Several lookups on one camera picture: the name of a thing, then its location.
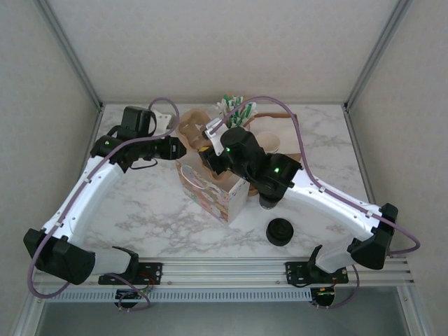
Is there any short purple cable loop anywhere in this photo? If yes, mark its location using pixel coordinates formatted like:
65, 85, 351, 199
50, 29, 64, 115
116, 278, 152, 312
314, 264, 361, 311

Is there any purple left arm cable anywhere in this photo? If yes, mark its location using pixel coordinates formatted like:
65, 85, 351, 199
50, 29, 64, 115
27, 96, 180, 300

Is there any aluminium frame post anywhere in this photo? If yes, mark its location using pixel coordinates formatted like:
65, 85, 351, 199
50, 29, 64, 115
37, 0, 105, 112
344, 0, 414, 112

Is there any aluminium front mounting rail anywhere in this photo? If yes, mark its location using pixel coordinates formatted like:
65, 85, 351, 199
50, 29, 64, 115
27, 257, 416, 291

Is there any aluminium frame leg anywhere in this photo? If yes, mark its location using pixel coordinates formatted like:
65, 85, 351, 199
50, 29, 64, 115
13, 297, 48, 336
397, 285, 431, 336

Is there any brown pulp cup carrier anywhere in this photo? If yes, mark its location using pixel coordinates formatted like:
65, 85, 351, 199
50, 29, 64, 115
177, 107, 250, 186

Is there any white slotted cable duct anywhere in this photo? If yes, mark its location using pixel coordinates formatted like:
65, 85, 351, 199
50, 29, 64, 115
45, 288, 313, 302

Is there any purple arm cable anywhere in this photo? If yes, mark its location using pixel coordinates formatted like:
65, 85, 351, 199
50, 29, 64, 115
27, 96, 180, 300
206, 96, 421, 255

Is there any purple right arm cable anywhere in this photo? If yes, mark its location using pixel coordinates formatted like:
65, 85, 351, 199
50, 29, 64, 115
206, 96, 421, 255

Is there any black cup lid stack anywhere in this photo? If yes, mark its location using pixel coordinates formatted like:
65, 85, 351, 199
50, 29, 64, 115
265, 217, 293, 246

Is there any white paper cup stack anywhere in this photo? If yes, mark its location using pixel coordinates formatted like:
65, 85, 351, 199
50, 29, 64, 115
256, 131, 281, 155

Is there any cartoon animal paper gift bag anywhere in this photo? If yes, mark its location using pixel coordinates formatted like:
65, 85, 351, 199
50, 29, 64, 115
174, 153, 252, 225

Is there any green white sachet bundle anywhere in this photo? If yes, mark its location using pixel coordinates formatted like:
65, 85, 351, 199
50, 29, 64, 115
213, 93, 260, 129

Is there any small circuit board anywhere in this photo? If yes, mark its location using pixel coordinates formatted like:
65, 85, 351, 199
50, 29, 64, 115
115, 287, 152, 299
312, 286, 336, 306

